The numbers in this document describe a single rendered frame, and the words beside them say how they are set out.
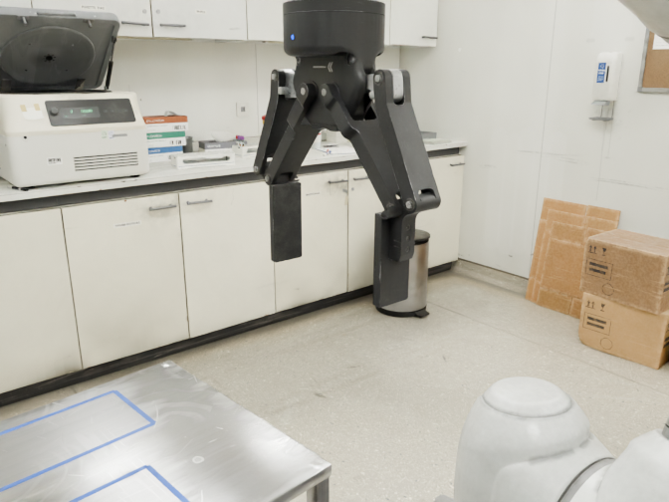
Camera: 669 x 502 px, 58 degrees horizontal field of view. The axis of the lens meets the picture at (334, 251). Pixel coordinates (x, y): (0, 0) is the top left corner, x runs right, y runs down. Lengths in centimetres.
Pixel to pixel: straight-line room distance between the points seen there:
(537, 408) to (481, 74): 339
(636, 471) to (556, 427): 10
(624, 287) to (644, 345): 29
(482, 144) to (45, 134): 258
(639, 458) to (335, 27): 52
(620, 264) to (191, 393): 242
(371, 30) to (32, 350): 251
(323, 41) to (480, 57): 362
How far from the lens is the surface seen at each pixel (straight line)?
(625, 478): 72
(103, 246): 277
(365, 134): 43
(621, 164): 355
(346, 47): 43
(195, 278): 298
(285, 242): 54
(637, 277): 312
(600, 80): 349
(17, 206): 270
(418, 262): 337
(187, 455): 94
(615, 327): 325
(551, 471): 76
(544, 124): 377
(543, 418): 76
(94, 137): 270
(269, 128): 52
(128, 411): 107
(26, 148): 264
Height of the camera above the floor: 136
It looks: 17 degrees down
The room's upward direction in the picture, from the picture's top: straight up
